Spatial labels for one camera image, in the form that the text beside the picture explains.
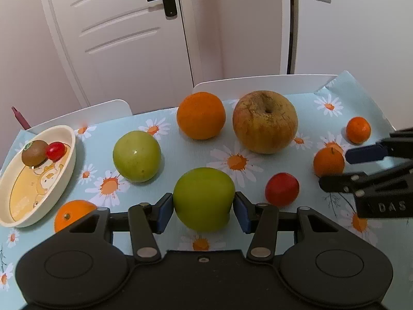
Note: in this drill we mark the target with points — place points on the medium orange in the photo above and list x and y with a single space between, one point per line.
72 213

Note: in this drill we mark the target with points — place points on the white sliding door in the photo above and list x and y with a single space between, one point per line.
364 32

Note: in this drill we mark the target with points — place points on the large orange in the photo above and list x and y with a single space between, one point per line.
201 116

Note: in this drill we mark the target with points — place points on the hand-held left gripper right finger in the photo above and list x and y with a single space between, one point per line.
242 213

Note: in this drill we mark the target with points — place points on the white chair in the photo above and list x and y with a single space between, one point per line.
258 84
96 111

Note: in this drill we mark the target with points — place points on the green apple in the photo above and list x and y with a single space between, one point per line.
137 156
203 197

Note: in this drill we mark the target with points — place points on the white panelled door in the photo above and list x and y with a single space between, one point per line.
122 55

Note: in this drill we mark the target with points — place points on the blue daisy print tablecloth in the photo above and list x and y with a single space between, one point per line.
193 155

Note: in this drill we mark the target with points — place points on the red cherry tomato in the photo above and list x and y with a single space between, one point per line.
56 151

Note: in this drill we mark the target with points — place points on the brown kiwi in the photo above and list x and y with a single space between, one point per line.
34 153

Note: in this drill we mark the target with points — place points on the small mandarin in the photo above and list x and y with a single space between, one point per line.
328 163
358 130

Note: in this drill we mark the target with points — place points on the cream cartoon print bowl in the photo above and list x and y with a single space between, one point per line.
42 197

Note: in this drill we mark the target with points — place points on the large yellowish russet apple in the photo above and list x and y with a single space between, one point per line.
264 122

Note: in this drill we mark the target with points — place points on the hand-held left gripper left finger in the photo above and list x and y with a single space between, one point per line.
165 213

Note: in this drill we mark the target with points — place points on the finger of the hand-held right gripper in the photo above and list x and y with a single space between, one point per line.
338 183
364 154

